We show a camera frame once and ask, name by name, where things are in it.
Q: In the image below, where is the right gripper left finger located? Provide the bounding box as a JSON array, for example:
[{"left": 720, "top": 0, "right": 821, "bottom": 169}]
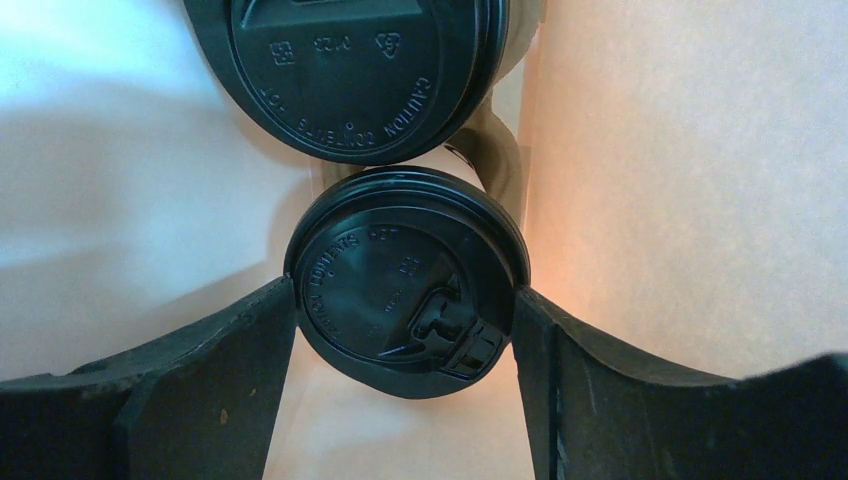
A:
[{"left": 1, "top": 277, "right": 296, "bottom": 479}]

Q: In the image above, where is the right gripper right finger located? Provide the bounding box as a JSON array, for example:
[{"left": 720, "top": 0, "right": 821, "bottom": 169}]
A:
[{"left": 512, "top": 288, "right": 847, "bottom": 479}]

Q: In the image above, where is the black plastic cup lid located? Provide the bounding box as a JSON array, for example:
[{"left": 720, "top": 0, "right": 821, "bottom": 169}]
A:
[{"left": 284, "top": 165, "right": 531, "bottom": 399}]

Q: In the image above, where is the orange paper takeout bag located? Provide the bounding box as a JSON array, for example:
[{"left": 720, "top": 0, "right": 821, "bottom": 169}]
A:
[{"left": 1, "top": 1, "right": 847, "bottom": 479}]

